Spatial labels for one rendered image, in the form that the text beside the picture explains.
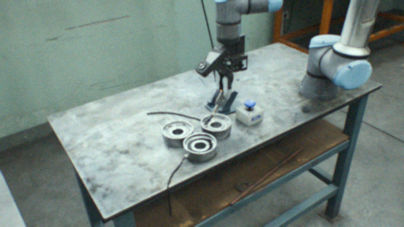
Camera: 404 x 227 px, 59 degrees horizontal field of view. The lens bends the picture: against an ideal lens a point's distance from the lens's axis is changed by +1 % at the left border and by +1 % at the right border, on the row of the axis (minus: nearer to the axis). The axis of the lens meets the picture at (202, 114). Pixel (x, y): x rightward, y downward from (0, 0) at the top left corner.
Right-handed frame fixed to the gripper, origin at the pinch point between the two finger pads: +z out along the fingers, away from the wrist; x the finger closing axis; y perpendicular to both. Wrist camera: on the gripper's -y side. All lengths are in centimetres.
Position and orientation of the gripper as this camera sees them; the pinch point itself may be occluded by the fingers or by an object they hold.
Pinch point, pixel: (222, 95)
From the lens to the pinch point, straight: 116.7
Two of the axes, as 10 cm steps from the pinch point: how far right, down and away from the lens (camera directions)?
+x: -5.2, -4.5, 7.2
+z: 0.3, 8.4, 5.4
